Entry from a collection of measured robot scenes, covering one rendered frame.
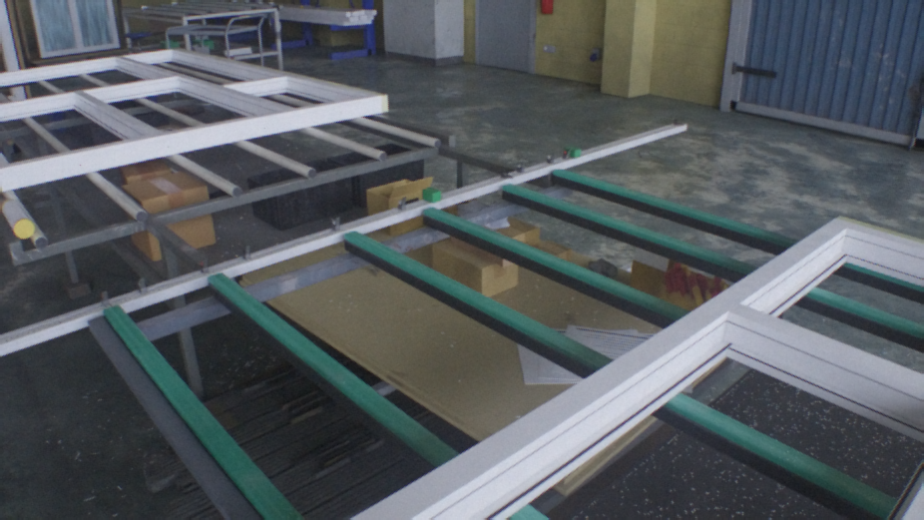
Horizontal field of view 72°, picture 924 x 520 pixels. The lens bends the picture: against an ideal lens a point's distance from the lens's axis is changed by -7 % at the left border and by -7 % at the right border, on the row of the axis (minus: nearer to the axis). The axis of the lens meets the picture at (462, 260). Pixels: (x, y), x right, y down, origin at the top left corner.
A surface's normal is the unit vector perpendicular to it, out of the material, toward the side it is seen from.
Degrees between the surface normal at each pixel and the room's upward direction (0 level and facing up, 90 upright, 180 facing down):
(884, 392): 90
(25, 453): 0
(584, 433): 90
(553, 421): 0
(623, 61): 90
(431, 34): 90
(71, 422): 0
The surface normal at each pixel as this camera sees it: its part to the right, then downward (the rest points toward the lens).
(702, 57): -0.74, 0.28
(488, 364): 0.00, -0.91
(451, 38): 0.67, 0.31
